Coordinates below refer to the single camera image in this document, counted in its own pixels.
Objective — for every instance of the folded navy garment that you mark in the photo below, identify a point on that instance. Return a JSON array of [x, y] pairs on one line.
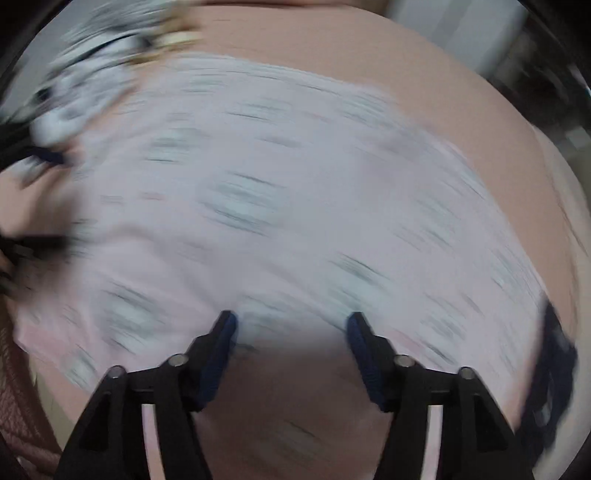
[[551, 378]]

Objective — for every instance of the pale printed crumpled garment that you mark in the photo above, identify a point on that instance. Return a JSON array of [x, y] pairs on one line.
[[83, 87]]

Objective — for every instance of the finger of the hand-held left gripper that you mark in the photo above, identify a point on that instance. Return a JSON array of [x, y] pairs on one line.
[[32, 247], [44, 154]]

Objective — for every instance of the bed with pink sheet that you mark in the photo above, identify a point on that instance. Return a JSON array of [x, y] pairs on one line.
[[461, 110]]

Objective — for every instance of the pale yellow garment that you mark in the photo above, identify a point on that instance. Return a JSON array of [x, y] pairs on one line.
[[178, 39]]

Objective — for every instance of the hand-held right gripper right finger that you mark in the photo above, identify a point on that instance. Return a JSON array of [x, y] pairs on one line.
[[364, 360]]

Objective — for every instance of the pink cartoon print pants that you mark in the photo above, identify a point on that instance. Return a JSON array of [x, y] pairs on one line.
[[277, 184]]

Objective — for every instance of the dark glass door closet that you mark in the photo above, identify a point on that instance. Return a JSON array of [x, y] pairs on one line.
[[545, 87]]

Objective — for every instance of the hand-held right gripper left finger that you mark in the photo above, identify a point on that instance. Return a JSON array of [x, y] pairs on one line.
[[216, 364]]

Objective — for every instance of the white wardrobe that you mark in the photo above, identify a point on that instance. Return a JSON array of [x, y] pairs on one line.
[[457, 32]]

